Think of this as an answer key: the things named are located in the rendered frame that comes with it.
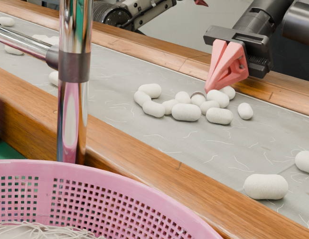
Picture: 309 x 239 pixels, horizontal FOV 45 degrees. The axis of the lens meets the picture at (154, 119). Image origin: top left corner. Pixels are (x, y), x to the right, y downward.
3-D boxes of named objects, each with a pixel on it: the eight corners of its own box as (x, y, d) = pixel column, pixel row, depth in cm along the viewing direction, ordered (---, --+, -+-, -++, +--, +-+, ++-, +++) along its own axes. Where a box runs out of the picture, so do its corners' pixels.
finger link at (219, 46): (229, 85, 49) (264, 37, 52) (187, 72, 54) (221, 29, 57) (238, 115, 54) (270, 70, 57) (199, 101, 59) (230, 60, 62)
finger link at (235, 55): (215, 80, 51) (249, 34, 54) (174, 68, 55) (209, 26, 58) (225, 110, 56) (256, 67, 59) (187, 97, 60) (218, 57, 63)
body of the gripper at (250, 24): (262, 45, 52) (287, 10, 54) (202, 32, 58) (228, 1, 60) (267, 76, 57) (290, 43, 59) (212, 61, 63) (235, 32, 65)
